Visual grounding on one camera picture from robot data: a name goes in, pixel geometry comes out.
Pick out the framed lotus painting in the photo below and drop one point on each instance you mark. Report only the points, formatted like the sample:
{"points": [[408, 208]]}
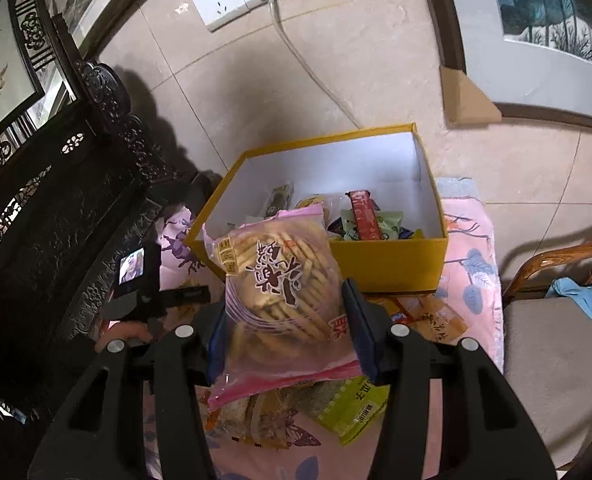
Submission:
{"points": [[526, 35]]}

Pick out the light blue cloth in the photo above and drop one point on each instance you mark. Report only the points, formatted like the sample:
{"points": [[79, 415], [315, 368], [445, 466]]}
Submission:
{"points": [[591, 300]]}

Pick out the cardboard corner protector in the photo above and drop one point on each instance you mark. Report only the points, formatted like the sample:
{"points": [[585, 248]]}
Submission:
{"points": [[463, 97]]}

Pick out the pink biscuit bag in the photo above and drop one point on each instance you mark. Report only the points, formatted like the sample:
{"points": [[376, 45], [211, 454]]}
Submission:
{"points": [[281, 280]]}

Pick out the framed bird picture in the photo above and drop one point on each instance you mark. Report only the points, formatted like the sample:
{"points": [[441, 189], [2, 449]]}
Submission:
{"points": [[1, 70]]}

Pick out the yellow cardboard box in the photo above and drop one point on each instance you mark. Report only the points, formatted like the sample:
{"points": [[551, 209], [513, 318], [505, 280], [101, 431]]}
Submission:
{"points": [[396, 265]]}

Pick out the beige chair cushion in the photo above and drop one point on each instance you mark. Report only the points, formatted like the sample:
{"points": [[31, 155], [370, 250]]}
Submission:
{"points": [[556, 380]]}

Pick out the wooden armchair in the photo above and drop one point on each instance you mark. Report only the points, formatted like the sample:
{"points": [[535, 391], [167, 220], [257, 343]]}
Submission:
{"points": [[551, 260]]}

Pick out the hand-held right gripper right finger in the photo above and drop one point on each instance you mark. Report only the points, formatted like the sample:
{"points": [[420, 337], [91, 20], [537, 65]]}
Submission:
{"points": [[358, 325]]}

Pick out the pink floral blanket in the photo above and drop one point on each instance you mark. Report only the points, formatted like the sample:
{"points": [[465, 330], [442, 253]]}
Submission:
{"points": [[471, 260]]}

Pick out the person's left hand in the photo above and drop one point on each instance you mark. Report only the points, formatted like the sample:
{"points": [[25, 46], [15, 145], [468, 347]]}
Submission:
{"points": [[126, 332]]}

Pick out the dark carved wooden furniture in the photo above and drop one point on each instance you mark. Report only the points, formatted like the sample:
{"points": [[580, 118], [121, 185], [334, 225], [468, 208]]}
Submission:
{"points": [[51, 220]]}

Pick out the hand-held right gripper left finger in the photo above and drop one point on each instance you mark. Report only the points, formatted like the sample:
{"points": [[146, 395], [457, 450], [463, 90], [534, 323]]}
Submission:
{"points": [[216, 345]]}

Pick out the pile of snack packets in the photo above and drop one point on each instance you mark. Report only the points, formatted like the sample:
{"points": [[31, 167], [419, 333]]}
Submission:
{"points": [[356, 410]]}

